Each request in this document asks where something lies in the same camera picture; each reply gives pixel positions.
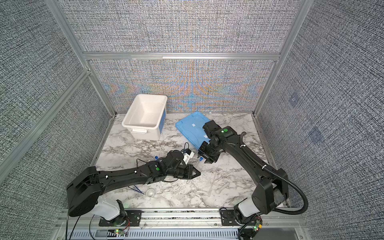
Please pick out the white plastic bin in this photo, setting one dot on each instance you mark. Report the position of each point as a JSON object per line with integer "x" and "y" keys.
{"x": 146, "y": 116}

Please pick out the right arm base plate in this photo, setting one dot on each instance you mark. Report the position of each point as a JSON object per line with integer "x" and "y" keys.
{"x": 231, "y": 217}

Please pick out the blue tweezers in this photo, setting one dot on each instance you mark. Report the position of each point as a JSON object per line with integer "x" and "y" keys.
{"x": 136, "y": 189}

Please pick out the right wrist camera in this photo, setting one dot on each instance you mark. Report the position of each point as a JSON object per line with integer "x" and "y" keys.
{"x": 210, "y": 128}

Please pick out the blue plastic lid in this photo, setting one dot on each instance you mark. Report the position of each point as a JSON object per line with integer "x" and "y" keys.
{"x": 191, "y": 128}

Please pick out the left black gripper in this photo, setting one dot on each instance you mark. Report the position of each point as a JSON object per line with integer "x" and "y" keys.
{"x": 190, "y": 170}

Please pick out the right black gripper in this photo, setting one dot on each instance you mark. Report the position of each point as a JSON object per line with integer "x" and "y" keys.
{"x": 202, "y": 151}

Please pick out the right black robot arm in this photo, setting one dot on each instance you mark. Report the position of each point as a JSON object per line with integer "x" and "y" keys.
{"x": 272, "y": 186}

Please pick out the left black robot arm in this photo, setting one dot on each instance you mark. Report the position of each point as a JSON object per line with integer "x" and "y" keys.
{"x": 85, "y": 191}

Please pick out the aluminium front rail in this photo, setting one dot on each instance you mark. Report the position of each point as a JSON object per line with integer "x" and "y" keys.
{"x": 181, "y": 224}

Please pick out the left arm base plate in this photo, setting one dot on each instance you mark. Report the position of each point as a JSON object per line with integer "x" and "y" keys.
{"x": 123, "y": 218}

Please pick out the small clear round dish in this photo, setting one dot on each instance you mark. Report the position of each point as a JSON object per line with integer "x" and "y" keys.
{"x": 150, "y": 193}

